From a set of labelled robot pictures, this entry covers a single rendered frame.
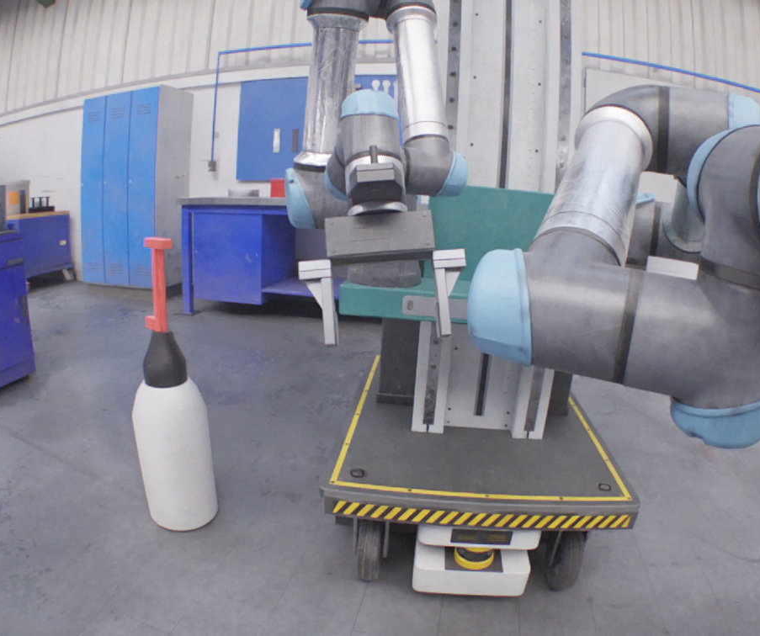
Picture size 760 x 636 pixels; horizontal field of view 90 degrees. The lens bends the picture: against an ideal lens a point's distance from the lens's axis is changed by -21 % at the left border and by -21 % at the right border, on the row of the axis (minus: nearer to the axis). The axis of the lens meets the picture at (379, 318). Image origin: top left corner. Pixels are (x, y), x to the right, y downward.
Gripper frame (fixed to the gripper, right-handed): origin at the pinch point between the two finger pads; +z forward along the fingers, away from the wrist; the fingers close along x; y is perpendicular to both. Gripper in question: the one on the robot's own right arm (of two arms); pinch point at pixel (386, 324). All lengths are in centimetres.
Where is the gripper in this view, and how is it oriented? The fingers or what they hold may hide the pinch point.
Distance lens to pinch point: 57.6
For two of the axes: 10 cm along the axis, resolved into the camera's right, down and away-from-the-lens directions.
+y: 0.1, 1.6, 9.9
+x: -10.0, 0.8, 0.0
